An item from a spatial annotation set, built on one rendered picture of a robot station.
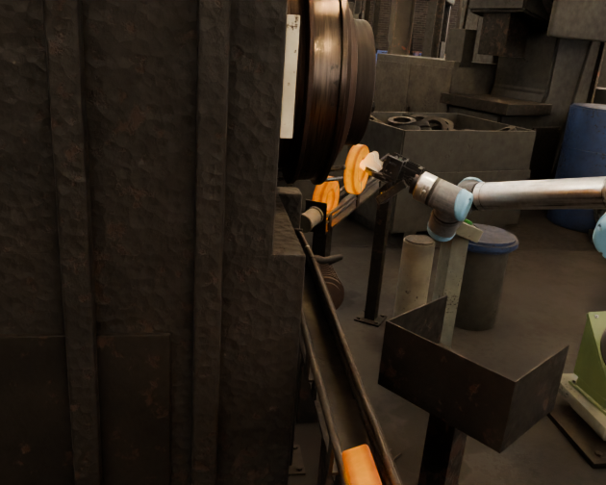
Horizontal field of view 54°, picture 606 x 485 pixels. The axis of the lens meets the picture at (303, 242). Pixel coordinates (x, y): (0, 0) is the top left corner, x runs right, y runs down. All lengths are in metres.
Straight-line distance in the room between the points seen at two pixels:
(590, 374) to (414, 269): 0.69
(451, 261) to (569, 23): 2.80
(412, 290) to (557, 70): 3.27
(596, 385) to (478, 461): 0.49
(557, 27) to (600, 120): 0.71
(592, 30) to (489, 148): 1.45
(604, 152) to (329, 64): 3.65
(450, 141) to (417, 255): 1.59
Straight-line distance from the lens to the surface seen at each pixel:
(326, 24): 1.22
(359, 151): 1.86
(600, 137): 4.69
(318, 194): 1.90
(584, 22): 4.95
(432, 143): 3.66
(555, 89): 5.28
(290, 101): 0.93
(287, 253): 0.99
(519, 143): 4.10
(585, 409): 2.25
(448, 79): 5.33
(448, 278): 2.39
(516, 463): 2.10
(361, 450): 0.72
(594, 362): 2.25
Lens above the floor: 1.21
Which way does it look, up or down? 19 degrees down
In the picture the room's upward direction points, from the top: 4 degrees clockwise
